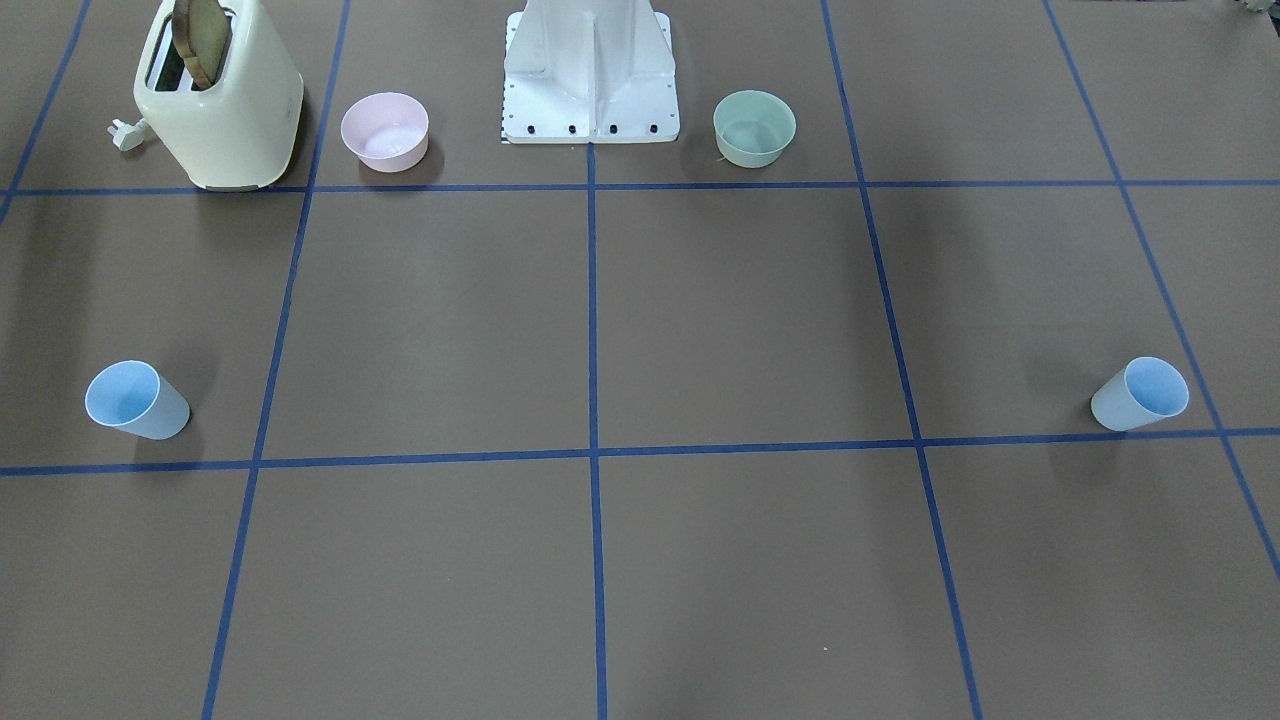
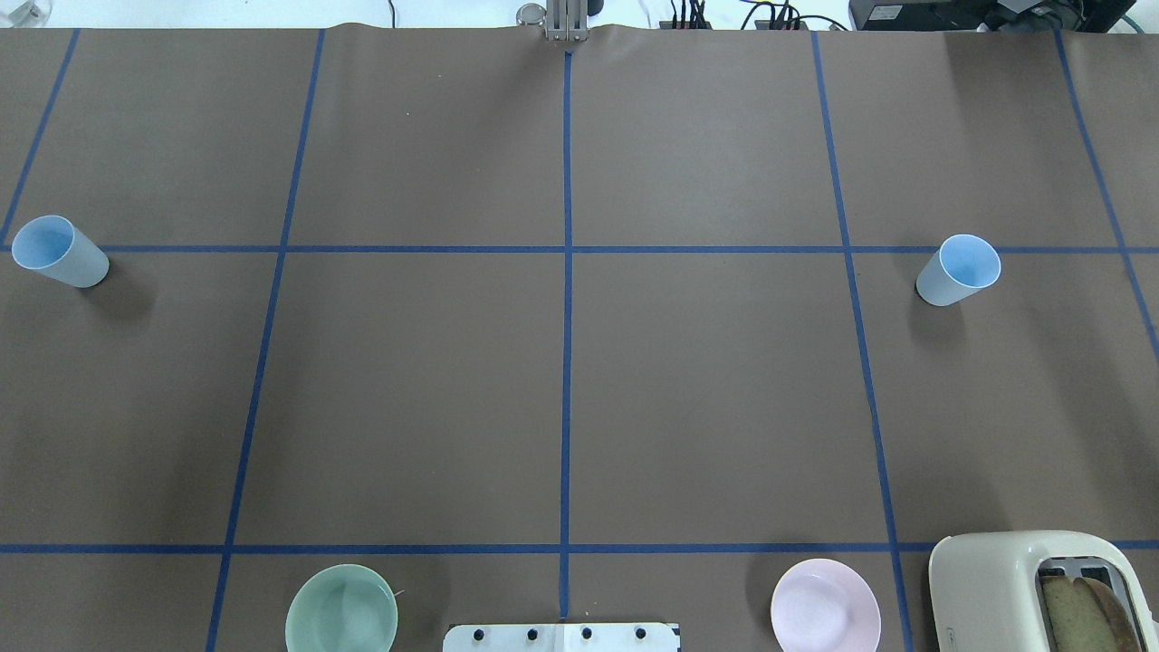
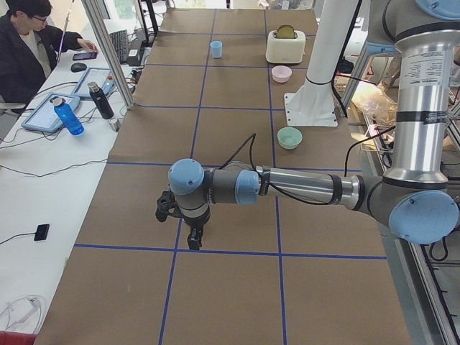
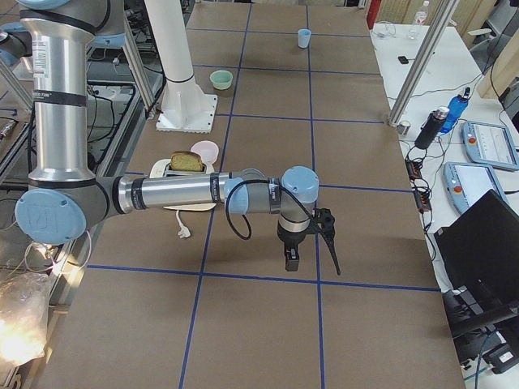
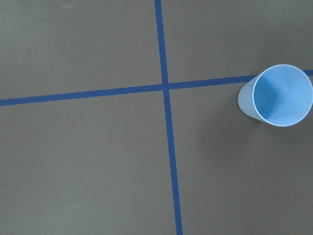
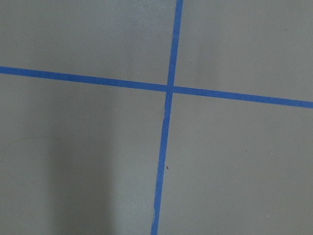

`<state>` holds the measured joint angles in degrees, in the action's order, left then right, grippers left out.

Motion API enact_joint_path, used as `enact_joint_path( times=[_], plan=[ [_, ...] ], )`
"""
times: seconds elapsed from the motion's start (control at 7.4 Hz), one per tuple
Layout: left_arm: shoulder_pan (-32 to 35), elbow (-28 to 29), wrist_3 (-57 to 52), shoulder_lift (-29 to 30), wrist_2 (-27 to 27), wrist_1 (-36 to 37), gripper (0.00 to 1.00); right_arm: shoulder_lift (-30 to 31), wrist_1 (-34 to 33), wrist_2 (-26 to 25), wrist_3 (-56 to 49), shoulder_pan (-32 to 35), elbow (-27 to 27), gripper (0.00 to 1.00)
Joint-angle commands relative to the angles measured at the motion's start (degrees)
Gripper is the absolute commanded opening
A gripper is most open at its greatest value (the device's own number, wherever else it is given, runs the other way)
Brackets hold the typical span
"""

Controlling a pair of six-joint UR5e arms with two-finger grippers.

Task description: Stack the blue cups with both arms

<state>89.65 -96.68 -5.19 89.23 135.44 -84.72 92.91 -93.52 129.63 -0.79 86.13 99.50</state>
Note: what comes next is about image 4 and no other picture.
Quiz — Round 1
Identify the light blue plastic cup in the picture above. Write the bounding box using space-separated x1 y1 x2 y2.
298 28 311 49

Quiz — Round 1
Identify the green bowl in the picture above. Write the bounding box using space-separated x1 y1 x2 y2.
209 70 234 91

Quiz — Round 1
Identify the teach pendant tablet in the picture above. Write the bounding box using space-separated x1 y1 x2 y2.
444 162 508 214
461 121 518 171

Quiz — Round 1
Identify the clear plastic bottle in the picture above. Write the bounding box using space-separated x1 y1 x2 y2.
413 0 430 26

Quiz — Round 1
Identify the white camera pole base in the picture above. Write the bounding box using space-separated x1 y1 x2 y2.
145 0 218 133

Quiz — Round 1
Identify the pink bowl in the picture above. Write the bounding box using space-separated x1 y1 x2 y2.
191 140 220 165

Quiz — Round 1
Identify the aluminium frame post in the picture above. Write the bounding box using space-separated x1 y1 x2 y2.
387 0 459 127

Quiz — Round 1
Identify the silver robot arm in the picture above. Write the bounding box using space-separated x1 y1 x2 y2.
15 1 324 271

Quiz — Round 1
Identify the blue water bottle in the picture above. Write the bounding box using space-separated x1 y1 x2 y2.
440 87 471 135

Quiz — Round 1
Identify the black laptop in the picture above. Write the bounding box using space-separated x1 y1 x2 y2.
434 190 518 303

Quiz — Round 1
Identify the cream toaster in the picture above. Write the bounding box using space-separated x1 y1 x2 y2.
143 159 216 212

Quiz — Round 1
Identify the toast slice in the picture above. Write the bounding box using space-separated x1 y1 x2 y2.
169 151 204 172

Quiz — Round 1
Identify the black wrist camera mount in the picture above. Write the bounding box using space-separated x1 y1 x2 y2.
311 208 341 276

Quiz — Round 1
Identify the white toaster plug cable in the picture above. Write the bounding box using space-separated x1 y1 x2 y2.
174 209 193 240

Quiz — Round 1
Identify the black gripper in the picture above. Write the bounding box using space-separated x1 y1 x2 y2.
277 226 307 271

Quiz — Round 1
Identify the small metal cylinder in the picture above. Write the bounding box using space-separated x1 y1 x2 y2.
397 120 411 135

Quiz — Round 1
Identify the black thermos bottle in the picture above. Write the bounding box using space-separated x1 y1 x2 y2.
414 106 449 150

